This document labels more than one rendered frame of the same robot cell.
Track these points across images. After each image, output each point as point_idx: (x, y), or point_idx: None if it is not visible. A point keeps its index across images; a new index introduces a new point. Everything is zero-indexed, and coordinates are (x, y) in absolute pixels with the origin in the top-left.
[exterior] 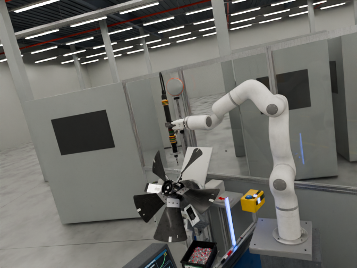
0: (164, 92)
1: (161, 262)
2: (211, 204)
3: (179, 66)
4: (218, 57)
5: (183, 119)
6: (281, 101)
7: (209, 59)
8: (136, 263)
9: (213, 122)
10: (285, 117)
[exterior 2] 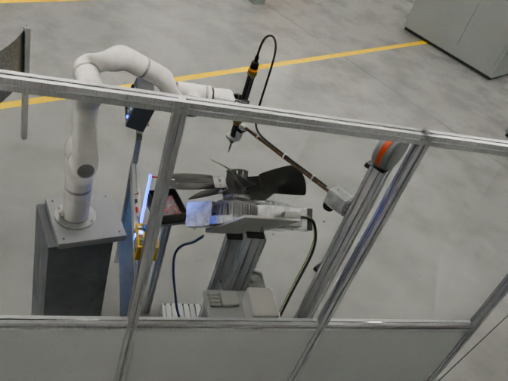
0: (255, 58)
1: None
2: None
3: (420, 128)
4: (310, 113)
5: (219, 92)
6: (74, 62)
7: (333, 116)
8: (144, 88)
9: None
10: None
